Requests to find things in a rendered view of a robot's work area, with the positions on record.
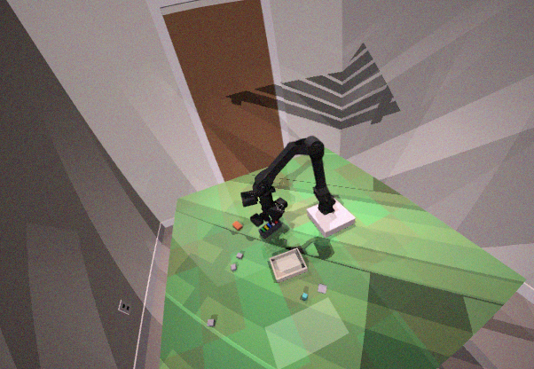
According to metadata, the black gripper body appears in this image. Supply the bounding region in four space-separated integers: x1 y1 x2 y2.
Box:
250 198 288 227

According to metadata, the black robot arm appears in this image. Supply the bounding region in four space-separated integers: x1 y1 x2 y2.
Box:
240 136 336 222

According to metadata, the beige rectangular tray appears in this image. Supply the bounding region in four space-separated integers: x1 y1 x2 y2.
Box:
270 247 308 283

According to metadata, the orange rectangular block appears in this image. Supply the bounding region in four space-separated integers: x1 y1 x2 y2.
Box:
232 221 243 230

